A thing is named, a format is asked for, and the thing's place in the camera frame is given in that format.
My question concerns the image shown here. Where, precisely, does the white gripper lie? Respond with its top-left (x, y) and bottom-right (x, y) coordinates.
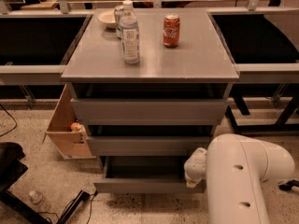
top-left (184, 147), bottom-right (207, 189)

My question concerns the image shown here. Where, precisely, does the grey bottom drawer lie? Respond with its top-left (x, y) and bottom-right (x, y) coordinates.
top-left (94, 156), bottom-right (206, 194)

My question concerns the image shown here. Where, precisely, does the grey drawer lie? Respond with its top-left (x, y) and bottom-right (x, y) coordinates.
top-left (87, 136), bottom-right (210, 156)
top-left (71, 99), bottom-right (227, 125)
top-left (94, 156), bottom-right (206, 194)

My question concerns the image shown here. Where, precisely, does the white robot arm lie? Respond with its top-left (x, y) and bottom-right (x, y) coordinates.
top-left (184, 133), bottom-right (295, 224)

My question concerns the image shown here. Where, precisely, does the grey drawer cabinet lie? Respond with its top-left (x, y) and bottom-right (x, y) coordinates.
top-left (62, 8), bottom-right (239, 156)

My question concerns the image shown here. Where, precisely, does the grey middle drawer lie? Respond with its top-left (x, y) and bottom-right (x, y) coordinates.
top-left (87, 136), bottom-right (210, 156)

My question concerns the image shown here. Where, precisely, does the grey top drawer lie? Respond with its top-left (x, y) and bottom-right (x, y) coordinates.
top-left (71, 99), bottom-right (227, 125)

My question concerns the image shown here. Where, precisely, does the black caster wheel right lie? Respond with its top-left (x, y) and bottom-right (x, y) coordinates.
top-left (279, 180), bottom-right (299, 191)

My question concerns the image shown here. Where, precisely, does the cardboard box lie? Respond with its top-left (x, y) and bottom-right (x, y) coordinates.
top-left (45, 87), bottom-right (93, 159)

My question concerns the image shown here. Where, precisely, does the orange fruit in box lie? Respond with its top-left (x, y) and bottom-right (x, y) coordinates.
top-left (70, 122), bottom-right (78, 132)

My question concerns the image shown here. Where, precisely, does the plastic bottle on floor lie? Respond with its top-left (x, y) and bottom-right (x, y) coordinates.
top-left (28, 190), bottom-right (50, 212)

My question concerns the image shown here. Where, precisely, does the red cola can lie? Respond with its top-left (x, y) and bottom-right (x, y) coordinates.
top-left (163, 14), bottom-right (180, 48)

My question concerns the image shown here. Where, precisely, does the clear plastic water bottle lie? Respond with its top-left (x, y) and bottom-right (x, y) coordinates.
top-left (120, 0), bottom-right (140, 64)

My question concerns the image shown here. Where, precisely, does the black stand leg left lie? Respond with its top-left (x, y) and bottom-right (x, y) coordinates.
top-left (0, 142), bottom-right (92, 224)

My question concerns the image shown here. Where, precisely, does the white ceramic bowl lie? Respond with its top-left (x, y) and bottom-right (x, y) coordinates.
top-left (98, 10), bottom-right (116, 29)

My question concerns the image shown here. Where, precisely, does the black cable on floor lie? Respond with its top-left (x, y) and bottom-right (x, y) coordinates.
top-left (43, 189), bottom-right (99, 224)

